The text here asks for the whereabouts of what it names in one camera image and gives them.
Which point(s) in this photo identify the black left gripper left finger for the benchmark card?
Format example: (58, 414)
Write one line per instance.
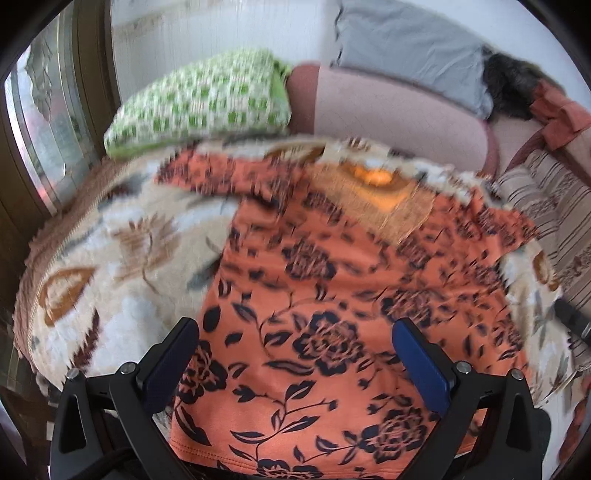
(104, 426)

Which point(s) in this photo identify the striped beige cushion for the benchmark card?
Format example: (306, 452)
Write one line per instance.
(558, 202)

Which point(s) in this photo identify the green white checkered pillow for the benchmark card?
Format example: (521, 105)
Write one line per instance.
(237, 92)

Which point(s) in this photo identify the grey pillow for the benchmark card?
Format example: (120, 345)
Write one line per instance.
(399, 40)

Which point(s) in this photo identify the pink quilted bolster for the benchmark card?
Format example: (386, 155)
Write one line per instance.
(343, 103)

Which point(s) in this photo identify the beige leaf print blanket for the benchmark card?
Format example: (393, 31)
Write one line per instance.
(108, 279)

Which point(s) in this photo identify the orange black floral garment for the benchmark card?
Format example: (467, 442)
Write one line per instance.
(295, 374)

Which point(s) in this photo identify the brown wooden window frame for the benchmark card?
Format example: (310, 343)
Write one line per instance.
(58, 96)

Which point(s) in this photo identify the dark furry cloth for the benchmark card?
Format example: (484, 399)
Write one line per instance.
(511, 83)

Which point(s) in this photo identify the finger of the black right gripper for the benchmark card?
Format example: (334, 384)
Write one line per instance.
(575, 320)

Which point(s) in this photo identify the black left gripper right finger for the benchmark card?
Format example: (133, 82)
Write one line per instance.
(488, 426)

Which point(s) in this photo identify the orange red cloth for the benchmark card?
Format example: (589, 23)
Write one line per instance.
(563, 119)

